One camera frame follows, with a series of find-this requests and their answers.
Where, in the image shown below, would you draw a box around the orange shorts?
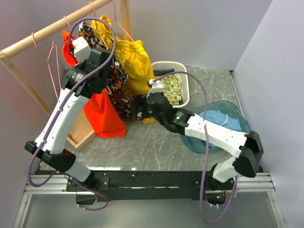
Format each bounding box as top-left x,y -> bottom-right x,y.
61,29 -> 127,139

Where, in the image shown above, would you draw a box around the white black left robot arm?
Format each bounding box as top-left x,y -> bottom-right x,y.
25,48 -> 114,191

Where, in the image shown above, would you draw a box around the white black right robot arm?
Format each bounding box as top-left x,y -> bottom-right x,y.
133,92 -> 264,189

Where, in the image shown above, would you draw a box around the camouflage patterned shorts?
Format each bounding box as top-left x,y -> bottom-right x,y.
79,21 -> 133,119

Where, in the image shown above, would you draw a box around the yellow shorts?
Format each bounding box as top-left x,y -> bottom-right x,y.
91,15 -> 156,125

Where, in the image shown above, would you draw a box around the pink hanger holding shorts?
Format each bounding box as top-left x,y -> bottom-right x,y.
88,0 -> 134,49

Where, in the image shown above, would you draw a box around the light blue shorts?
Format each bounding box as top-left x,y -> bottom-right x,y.
197,109 -> 243,148

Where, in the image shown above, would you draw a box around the lemon print folded cloth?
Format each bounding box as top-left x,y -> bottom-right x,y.
161,74 -> 182,106

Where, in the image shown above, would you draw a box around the dark folded cloth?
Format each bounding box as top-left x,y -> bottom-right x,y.
153,68 -> 174,77

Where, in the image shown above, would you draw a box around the white plastic laundry basket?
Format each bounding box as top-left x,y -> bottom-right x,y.
152,61 -> 190,108

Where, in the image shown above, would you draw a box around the teal translucent plastic tray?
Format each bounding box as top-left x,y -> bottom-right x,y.
181,100 -> 250,153

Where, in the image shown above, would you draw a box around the wooden clothes rack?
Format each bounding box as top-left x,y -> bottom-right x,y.
0,0 -> 132,151

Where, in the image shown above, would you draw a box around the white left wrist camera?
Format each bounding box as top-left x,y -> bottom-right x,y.
72,37 -> 91,63

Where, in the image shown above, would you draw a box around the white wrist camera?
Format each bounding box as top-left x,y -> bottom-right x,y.
146,79 -> 164,98
72,37 -> 91,63

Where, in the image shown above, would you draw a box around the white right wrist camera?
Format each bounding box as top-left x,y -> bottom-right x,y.
146,79 -> 164,98

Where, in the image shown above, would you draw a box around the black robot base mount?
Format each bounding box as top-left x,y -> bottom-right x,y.
66,171 -> 235,206

